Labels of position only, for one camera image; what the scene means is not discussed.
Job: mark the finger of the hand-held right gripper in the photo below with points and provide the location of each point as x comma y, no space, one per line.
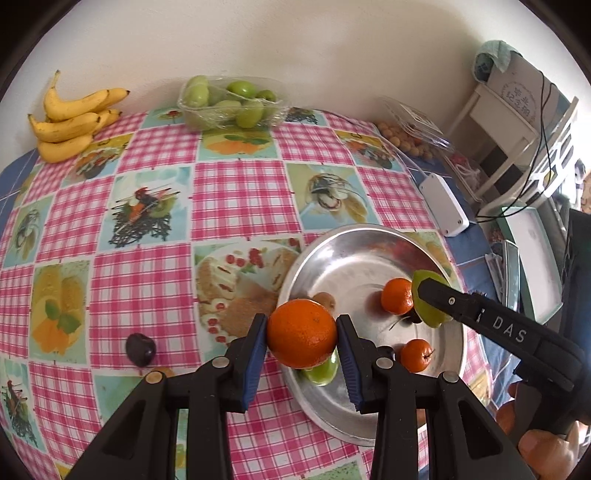
450,301

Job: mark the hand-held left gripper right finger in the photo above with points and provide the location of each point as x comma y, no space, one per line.
351,367

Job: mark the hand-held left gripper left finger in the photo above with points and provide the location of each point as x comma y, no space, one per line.
254,357

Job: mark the green jujube fruit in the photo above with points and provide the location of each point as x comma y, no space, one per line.
434,321

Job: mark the small green pear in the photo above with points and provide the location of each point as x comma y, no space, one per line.
323,373

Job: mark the dark purple plum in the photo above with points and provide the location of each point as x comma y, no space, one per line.
414,317
391,354
140,349

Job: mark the large orange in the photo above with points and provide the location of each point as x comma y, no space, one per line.
302,332

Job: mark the brown kiwi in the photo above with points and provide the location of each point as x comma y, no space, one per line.
325,300
161,371

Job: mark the round metal bowl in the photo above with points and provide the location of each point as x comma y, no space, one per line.
351,277

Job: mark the person's right hand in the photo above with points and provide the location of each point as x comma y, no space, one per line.
549,457

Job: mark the stack of papers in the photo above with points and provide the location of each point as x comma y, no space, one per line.
496,277

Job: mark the small orange without stem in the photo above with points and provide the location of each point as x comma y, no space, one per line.
398,295

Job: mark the small orange with stem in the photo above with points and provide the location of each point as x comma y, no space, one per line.
417,355

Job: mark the white tray green rim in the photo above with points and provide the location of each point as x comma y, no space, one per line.
531,249

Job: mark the white plastic device box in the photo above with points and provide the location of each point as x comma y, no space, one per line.
443,205

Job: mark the clear plastic bag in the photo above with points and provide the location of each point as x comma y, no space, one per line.
461,166

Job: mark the pink checkered printed tablecloth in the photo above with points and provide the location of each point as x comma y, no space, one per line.
231,194

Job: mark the pile of brown longans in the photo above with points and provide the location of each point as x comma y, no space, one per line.
401,138

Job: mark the clear plastic clamshell container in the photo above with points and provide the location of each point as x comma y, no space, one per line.
415,115

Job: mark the white side table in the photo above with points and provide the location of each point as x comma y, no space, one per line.
489,115

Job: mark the white chair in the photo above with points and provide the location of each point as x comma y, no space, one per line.
547,120
561,138

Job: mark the white printed bag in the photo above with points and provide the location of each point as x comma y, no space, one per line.
517,87

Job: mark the clear plastic tray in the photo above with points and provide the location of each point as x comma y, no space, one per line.
203,121

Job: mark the pile of green jujubes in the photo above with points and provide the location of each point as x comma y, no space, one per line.
249,115

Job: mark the teal cloth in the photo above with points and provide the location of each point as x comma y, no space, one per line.
491,55

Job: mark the bunch of yellow bananas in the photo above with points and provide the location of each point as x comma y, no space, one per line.
69,108

